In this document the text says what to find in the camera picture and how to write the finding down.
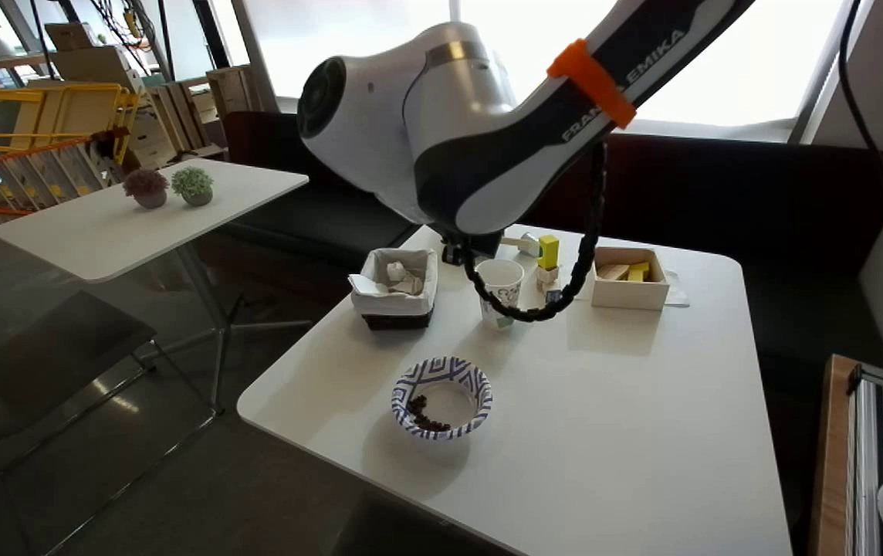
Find black chair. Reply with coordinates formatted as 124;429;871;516
0;291;166;489

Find green round ornament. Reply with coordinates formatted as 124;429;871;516
169;164;218;210

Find yellow flat block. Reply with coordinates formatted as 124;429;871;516
621;258;657;287

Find patterned paper coffee cup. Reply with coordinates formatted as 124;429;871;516
475;257;527;329

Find white open box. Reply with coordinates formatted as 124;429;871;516
591;245;673;315

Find orange railing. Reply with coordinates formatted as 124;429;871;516
0;135;121;218

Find white side table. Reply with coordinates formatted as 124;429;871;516
0;155;313;413

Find dark coffee beans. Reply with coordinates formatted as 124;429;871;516
406;393;453;432

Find yellow metal rack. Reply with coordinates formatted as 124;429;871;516
0;81;141;156

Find blue patterned paper bowl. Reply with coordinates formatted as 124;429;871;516
390;351;497;446

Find wooden frame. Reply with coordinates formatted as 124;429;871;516
814;351;883;556

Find orange cable strap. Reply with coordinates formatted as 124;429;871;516
547;36;641;132

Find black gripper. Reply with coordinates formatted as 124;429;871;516
440;225;500;267

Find wooden crates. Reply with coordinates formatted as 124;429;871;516
128;61;260;171

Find black sofa bench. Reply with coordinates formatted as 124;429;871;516
220;105;883;374

